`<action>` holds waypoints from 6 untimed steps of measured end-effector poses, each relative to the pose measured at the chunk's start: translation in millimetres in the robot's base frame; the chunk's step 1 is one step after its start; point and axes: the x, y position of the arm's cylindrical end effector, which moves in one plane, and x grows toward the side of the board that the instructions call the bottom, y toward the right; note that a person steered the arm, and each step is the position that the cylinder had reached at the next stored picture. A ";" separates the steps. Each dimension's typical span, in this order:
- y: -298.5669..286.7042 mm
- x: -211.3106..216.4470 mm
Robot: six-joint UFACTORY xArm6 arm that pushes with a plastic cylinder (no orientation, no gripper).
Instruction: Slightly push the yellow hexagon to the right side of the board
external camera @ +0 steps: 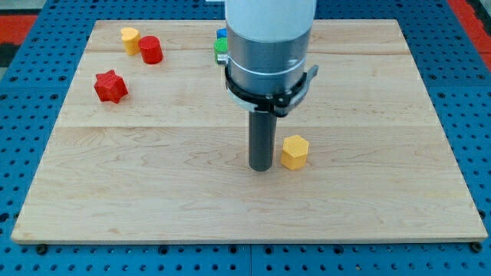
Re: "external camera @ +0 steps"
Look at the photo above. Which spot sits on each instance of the red cylinder block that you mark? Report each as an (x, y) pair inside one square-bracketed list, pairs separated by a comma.
[(150, 49)]

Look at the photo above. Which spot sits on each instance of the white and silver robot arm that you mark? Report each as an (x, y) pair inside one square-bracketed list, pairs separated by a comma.
[(264, 66)]

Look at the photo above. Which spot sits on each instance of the yellow hexagon block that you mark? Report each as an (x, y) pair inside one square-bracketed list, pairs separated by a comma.
[(294, 152)]

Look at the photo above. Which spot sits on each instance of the red star block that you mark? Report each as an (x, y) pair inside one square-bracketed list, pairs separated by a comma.
[(110, 87)]

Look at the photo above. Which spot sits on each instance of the blue block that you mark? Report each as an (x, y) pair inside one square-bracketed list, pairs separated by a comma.
[(221, 33)]

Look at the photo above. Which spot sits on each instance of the light wooden board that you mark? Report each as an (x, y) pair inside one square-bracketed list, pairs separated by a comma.
[(169, 163)]

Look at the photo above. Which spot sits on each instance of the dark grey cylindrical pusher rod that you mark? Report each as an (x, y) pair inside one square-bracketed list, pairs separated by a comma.
[(262, 127)]

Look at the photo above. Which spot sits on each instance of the green round block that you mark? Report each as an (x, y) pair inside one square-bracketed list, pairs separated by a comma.
[(220, 46)]

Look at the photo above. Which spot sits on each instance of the yellow heart block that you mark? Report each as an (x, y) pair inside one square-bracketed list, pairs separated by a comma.
[(130, 38)]

